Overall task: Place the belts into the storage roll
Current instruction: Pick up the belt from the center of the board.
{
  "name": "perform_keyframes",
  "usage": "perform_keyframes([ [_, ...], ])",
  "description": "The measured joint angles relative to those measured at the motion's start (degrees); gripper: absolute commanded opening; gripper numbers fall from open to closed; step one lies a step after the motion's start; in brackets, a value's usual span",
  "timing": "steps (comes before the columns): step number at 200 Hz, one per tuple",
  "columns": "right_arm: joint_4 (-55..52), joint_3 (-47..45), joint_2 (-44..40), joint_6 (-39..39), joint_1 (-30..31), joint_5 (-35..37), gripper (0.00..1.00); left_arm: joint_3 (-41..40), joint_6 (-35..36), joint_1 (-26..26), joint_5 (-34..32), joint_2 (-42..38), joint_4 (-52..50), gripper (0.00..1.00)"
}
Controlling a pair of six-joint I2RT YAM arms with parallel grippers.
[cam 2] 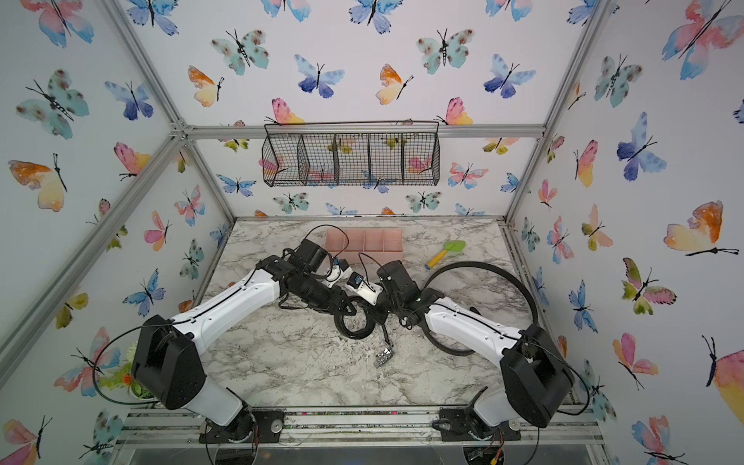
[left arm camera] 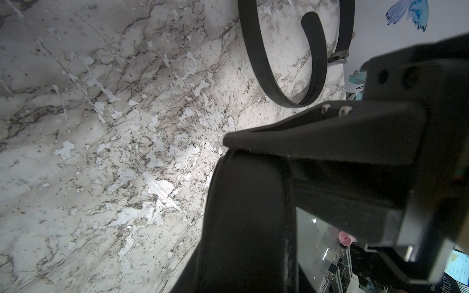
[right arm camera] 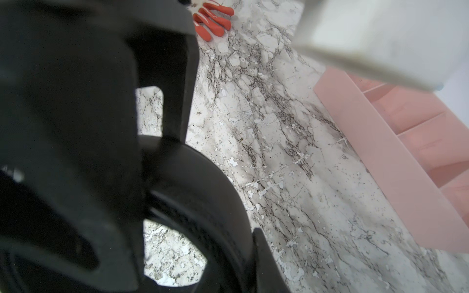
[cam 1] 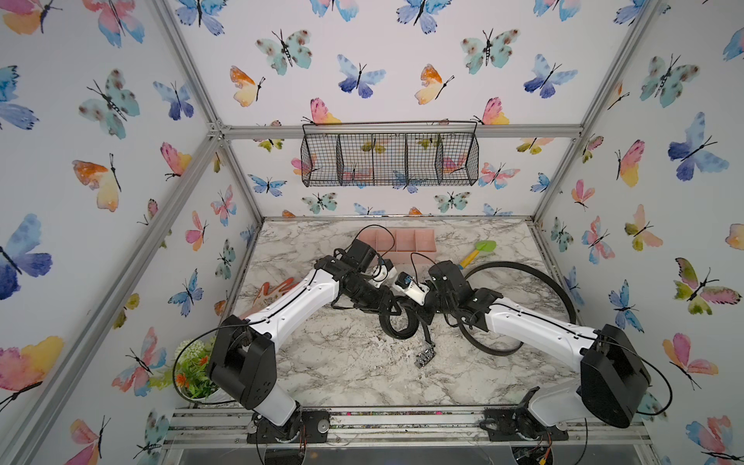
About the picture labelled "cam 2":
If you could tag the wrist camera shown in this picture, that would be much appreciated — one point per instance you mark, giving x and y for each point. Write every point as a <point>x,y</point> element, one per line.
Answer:
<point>340,272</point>
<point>358,285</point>

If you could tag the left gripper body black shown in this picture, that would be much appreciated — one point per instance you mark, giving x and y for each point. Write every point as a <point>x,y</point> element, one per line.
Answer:
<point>320,295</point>

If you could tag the potted artificial flower plant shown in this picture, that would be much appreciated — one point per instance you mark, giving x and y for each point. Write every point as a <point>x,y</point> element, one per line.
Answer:
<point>122,378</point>

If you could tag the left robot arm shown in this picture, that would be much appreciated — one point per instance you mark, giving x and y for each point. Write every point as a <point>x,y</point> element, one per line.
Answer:
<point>168,360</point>

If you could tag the black wire wall basket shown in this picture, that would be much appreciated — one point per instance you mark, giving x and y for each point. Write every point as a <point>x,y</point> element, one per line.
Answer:
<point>372,155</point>

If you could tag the black belt coil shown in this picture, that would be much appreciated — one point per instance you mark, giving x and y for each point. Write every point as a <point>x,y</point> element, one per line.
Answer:
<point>492,269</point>

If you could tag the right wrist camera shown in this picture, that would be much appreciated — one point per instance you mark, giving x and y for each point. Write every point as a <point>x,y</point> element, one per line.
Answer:
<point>358,285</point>

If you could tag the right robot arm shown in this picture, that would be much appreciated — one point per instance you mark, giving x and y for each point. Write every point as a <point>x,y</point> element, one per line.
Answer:
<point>535,377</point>

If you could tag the green yellow toy shovel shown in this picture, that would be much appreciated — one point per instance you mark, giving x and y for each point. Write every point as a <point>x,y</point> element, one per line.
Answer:
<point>450,247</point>

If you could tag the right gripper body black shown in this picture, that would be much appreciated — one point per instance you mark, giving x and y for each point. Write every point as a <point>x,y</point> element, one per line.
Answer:
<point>386,306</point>

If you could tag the pink compartment storage tray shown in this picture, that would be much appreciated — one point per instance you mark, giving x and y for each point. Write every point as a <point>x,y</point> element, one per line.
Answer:
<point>357,244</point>

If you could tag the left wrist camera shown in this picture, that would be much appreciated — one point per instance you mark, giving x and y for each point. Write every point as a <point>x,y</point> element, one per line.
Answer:
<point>340,272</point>

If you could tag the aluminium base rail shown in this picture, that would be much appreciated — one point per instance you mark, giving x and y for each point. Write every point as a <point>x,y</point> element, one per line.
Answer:
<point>391,426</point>

